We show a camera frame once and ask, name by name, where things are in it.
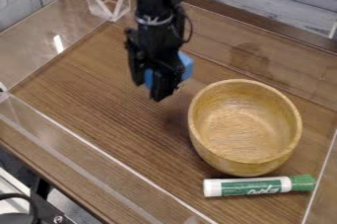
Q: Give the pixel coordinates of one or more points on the green white dry-erase marker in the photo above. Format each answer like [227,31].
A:
[267,185]

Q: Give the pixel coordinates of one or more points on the blue rectangular block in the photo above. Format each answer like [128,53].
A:
[188,70]

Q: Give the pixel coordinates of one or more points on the clear acrylic tray wall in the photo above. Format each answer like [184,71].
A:
[114,149]

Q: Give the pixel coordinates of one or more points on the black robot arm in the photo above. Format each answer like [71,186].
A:
[160,9]

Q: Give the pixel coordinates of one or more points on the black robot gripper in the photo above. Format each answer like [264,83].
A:
[154,43]

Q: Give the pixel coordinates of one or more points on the brown wooden bowl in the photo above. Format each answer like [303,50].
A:
[244,126]

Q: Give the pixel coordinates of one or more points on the black metal table frame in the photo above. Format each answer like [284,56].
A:
[50,215]

